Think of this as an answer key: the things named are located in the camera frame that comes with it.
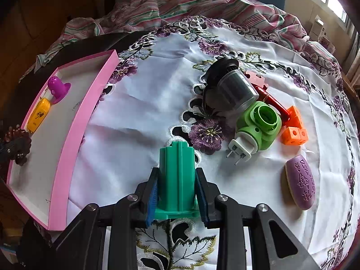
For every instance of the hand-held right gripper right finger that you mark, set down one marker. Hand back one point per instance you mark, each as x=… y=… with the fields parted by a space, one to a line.
x=202 y=199

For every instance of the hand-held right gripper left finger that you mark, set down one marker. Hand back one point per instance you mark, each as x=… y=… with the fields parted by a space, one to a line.
x=152 y=199

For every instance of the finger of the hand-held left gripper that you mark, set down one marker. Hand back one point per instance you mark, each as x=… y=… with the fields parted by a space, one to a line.
x=11 y=149

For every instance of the brown scalloped pedestal dish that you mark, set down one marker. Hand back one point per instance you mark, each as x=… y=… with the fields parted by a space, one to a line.
x=15 y=133

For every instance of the green plastic ribbed stand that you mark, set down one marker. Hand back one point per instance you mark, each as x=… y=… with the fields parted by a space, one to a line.
x=177 y=174

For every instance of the pink shallow cardboard box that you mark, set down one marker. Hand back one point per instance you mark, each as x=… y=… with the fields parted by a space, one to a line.
x=73 y=146

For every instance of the green plug-in device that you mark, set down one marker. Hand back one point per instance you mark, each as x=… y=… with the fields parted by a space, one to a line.
x=253 y=129

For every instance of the purple oval patterned brush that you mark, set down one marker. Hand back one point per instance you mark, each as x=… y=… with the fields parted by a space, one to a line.
x=301 y=182

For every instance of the clear jar with black lid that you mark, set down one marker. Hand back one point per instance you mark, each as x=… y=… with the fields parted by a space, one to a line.
x=236 y=90

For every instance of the red metal cylinder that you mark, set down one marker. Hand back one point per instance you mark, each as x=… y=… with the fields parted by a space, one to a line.
x=282 y=109

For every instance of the yellow plastic clip case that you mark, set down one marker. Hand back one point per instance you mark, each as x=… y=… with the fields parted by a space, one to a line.
x=39 y=115

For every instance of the purple perforated plastic toy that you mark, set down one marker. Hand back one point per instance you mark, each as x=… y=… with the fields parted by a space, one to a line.
x=57 y=85

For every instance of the white embroidered floral tablecloth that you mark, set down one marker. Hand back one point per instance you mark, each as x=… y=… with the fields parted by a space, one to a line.
x=157 y=90

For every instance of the orange plastic cube blocks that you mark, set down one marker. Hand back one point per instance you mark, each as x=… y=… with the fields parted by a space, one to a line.
x=295 y=132

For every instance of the black leather table cover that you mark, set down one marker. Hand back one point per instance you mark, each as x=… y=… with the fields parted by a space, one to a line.
x=84 y=47

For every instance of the red-pink puzzle piece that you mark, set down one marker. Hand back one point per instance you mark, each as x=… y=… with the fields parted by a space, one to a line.
x=253 y=77

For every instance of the wooden panelled cabinet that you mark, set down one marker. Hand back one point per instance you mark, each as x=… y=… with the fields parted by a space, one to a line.
x=42 y=14

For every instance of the pink green striped sheet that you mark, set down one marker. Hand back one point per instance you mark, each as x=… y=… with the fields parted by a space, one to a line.
x=197 y=2

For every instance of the white cardboard box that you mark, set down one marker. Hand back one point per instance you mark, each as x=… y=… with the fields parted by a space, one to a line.
x=320 y=29

